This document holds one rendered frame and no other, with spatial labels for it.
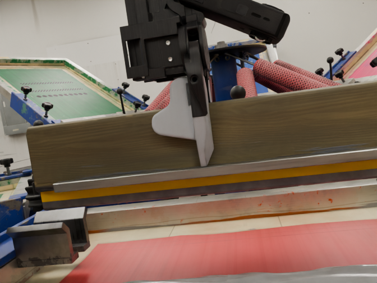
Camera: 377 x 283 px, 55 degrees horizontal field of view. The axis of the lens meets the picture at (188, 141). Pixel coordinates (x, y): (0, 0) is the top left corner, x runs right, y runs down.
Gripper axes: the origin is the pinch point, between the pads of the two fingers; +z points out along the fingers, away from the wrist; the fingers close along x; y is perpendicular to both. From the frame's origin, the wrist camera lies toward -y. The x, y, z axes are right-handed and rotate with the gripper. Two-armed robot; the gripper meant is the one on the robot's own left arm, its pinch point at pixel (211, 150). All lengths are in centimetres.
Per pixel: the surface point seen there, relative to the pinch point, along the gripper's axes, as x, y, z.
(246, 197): -16.9, -3.0, 10.1
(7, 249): 0.3, 26.1, 9.0
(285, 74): -67, -18, -11
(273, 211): -16.9, -6.9, 12.6
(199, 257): -3.7, 3.5, 13.5
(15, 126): -405, 290, -14
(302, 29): -414, -89, -81
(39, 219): -4.6, 24.4, 7.0
